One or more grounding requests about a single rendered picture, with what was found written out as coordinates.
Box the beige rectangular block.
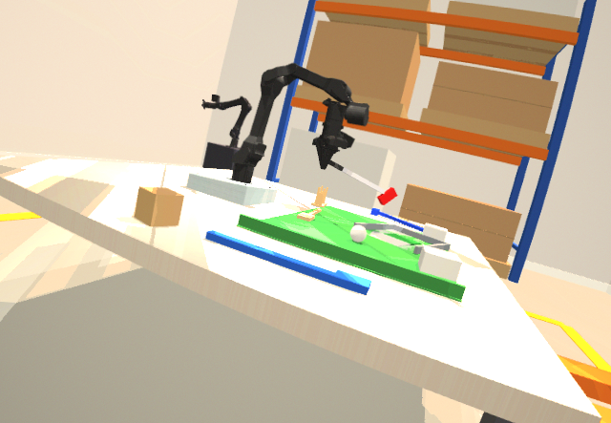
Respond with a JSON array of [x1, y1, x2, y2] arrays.
[[422, 223, 448, 242], [418, 245, 462, 282]]

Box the tan cube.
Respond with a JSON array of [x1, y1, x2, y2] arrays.
[[134, 186, 184, 227]]

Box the white golf ball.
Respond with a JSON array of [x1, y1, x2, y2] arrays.
[[350, 225, 367, 243]]

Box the green flat mat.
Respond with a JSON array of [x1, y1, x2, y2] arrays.
[[236, 205, 462, 303]]

